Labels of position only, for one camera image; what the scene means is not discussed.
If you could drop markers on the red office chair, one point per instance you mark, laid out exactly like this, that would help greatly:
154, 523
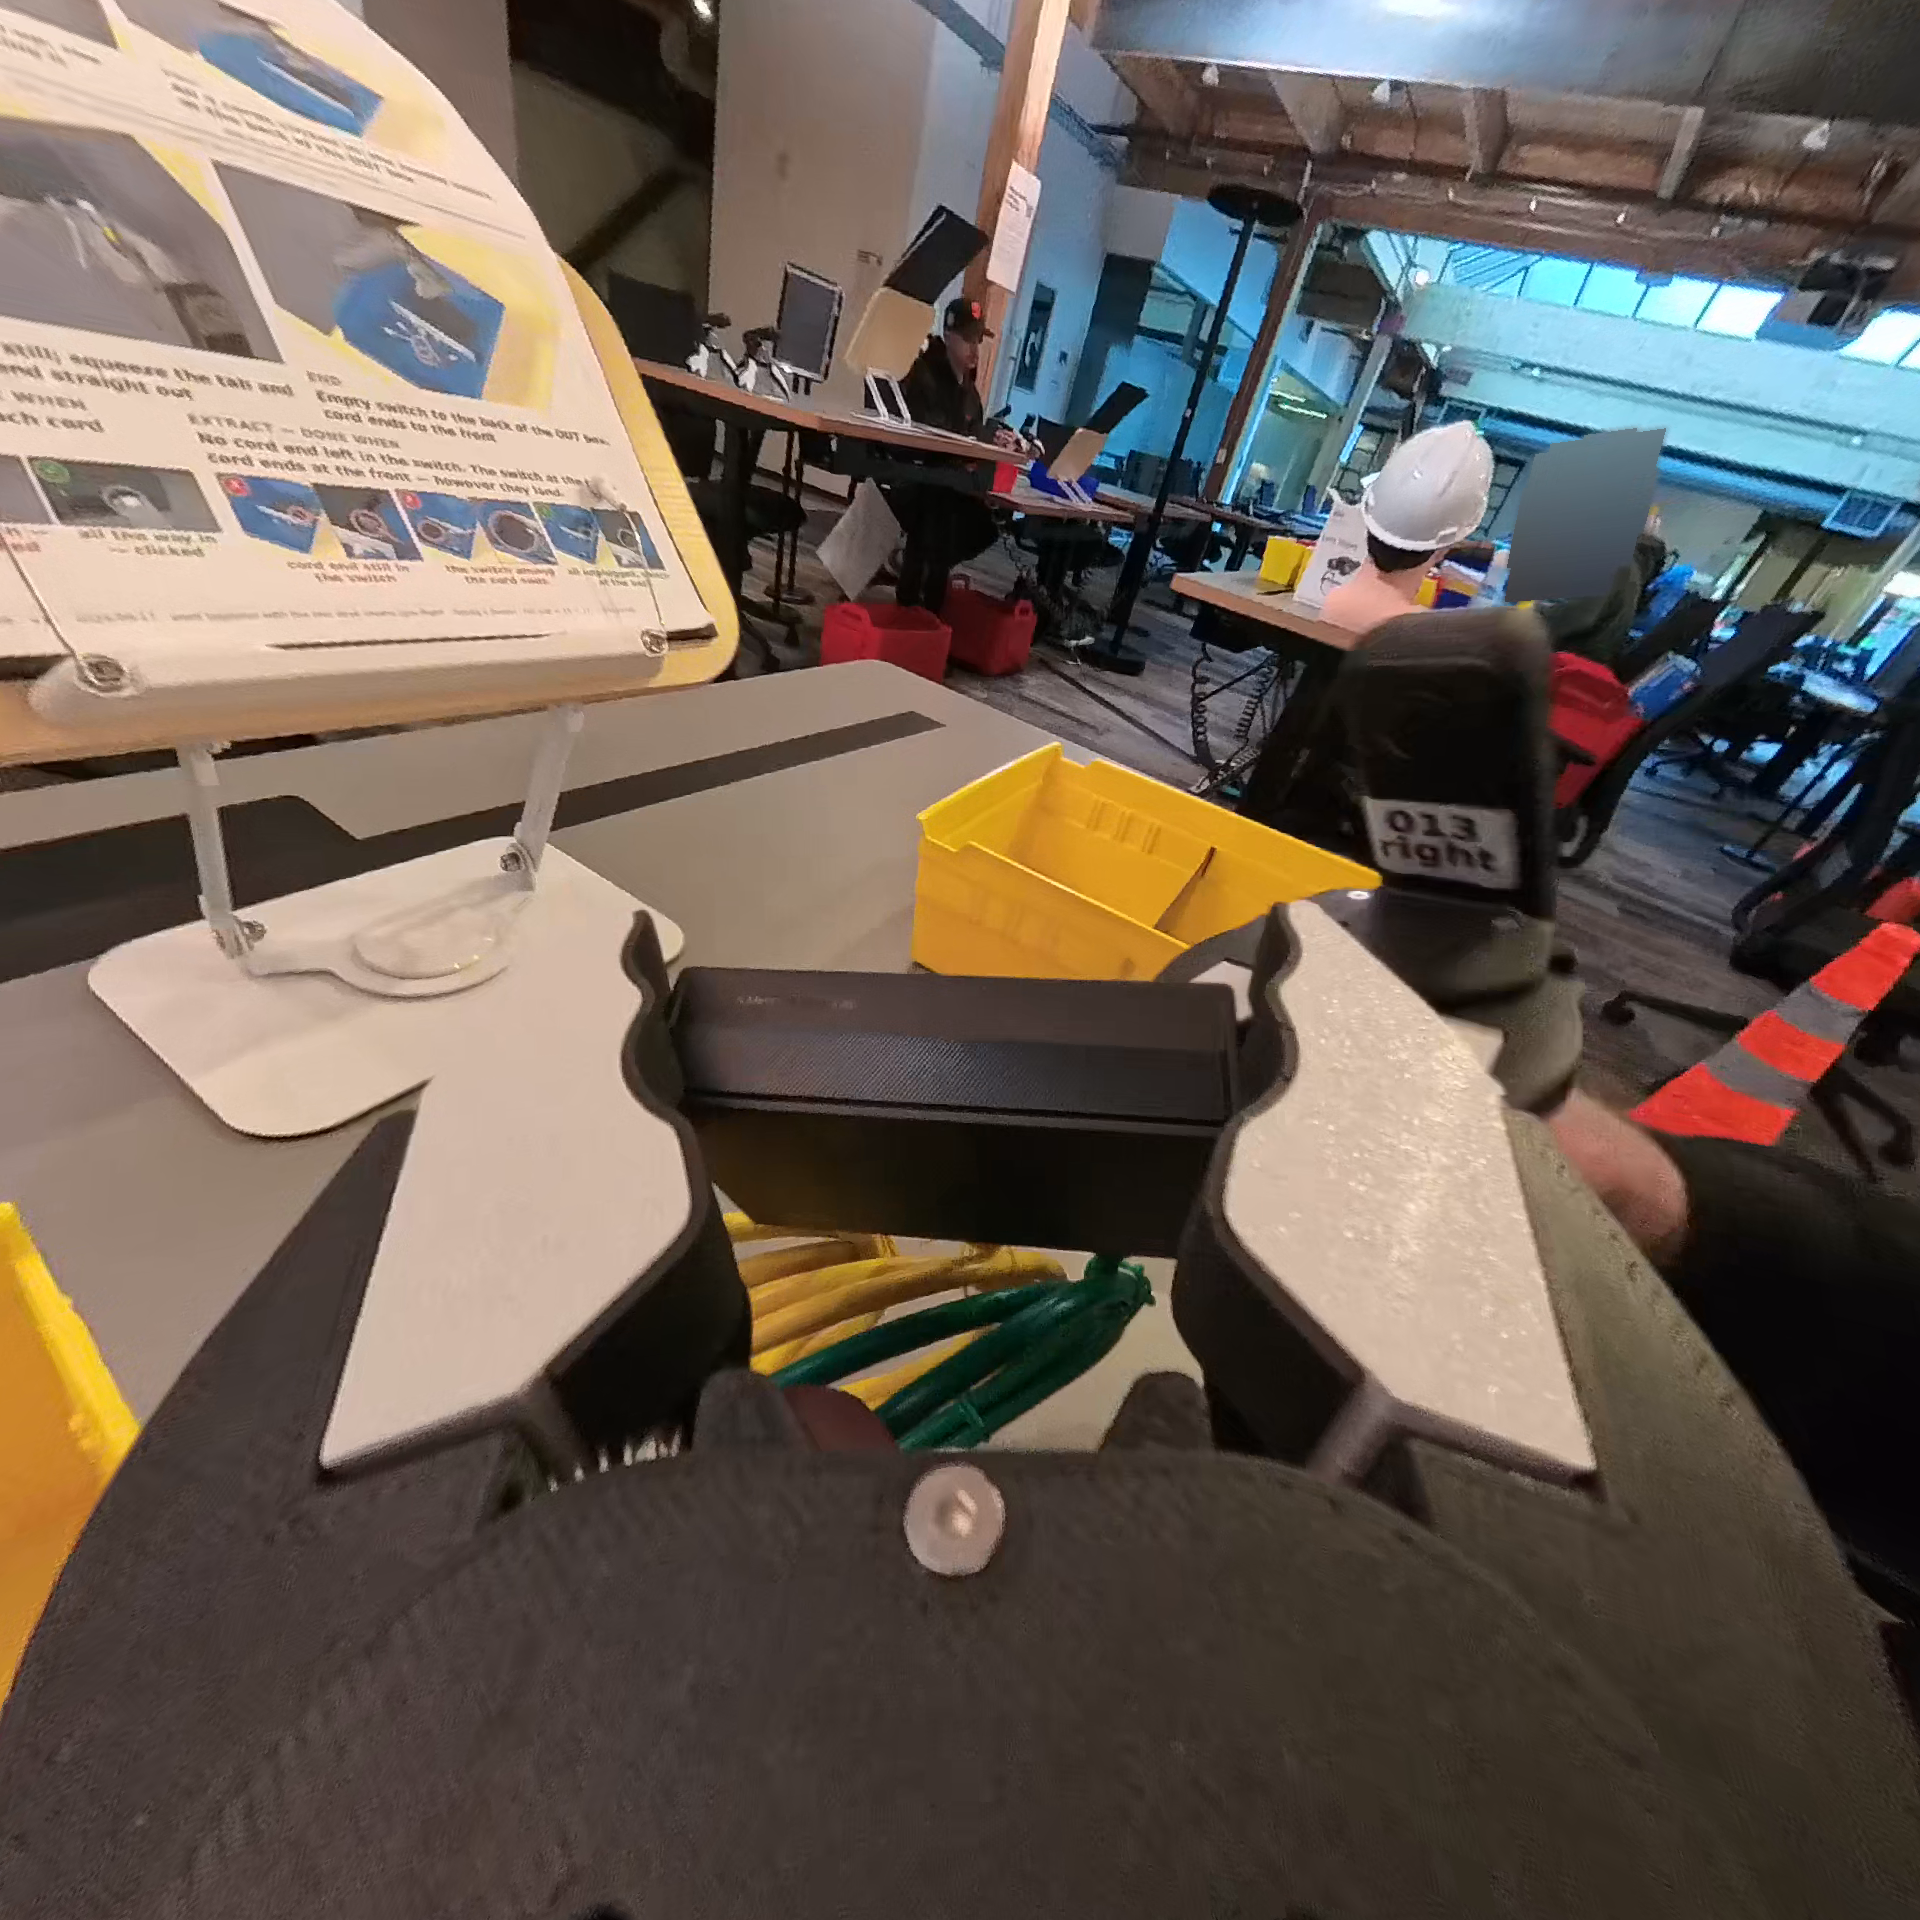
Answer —
1593, 722

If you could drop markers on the black panel board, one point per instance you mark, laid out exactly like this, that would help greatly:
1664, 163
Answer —
937, 253

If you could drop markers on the tan panel board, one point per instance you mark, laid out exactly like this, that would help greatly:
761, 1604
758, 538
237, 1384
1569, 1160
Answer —
887, 330

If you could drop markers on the small yellow bin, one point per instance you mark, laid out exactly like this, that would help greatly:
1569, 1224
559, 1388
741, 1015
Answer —
1285, 564

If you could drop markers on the black office chair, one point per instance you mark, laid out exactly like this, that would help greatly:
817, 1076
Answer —
1815, 780

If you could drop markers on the white hard hat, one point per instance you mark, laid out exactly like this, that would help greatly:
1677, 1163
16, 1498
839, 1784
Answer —
1433, 482

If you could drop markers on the yellow plastic bin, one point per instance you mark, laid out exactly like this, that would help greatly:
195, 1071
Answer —
1050, 901
45, 1442

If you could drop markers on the computer monitor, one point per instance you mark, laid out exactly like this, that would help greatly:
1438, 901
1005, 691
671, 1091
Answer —
807, 323

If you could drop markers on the black network switch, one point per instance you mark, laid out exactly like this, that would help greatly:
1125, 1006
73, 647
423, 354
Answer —
960, 1079

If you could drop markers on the white paper notice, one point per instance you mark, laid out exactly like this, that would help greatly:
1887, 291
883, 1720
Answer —
1013, 224

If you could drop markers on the person's right forearm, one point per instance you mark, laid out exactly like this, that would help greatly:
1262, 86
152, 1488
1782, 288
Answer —
1799, 1320

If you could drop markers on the white sign card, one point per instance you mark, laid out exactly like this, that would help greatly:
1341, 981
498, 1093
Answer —
1335, 564

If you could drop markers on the person's right hand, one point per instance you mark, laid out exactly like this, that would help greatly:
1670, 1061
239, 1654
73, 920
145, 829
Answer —
1629, 1179

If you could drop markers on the white paper sheet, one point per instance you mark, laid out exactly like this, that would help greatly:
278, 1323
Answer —
858, 541

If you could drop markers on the printed instruction sheet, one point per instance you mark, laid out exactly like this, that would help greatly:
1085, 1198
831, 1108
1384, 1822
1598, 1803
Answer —
301, 376

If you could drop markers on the orange traffic cone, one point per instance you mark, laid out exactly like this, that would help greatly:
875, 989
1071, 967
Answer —
1785, 1050

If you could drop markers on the mannequin bust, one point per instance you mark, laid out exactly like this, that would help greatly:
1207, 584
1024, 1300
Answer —
1371, 594

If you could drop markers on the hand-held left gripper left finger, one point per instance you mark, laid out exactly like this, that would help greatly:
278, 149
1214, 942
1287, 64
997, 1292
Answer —
510, 1200

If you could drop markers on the white document stand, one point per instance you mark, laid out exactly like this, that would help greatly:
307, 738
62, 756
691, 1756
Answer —
301, 1020

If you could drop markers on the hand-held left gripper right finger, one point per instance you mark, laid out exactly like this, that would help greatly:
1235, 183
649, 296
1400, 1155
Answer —
1381, 1231

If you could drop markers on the red storage bin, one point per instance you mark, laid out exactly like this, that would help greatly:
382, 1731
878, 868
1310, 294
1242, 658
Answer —
992, 628
885, 644

